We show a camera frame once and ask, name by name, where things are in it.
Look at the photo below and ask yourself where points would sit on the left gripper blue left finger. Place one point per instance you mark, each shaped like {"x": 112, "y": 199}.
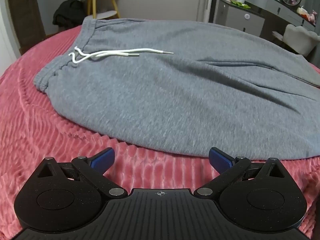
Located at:
{"x": 92, "y": 169}

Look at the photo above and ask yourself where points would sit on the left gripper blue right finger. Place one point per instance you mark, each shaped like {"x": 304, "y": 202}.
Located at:
{"x": 230, "y": 170}

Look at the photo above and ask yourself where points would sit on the grey sweatpants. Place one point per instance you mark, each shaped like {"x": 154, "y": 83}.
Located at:
{"x": 184, "y": 87}

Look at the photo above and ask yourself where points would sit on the black clothing pile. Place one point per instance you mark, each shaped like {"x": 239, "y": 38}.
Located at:
{"x": 69, "y": 14}

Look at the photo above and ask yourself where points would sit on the pink ribbed bedspread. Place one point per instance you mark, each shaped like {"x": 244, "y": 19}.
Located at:
{"x": 31, "y": 129}

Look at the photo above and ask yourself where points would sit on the white upholstered stool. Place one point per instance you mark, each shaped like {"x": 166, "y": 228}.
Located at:
{"x": 297, "y": 39}

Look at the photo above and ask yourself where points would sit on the grey dresser cabinet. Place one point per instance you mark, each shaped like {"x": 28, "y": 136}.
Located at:
{"x": 235, "y": 17}

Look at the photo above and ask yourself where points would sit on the grey vanity desk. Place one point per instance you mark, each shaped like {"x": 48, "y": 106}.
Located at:
{"x": 277, "y": 16}

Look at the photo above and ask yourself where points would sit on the yellow legged side table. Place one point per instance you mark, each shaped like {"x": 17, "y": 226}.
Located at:
{"x": 102, "y": 9}

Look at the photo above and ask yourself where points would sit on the white standing fan column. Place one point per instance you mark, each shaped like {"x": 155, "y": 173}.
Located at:
{"x": 208, "y": 0}

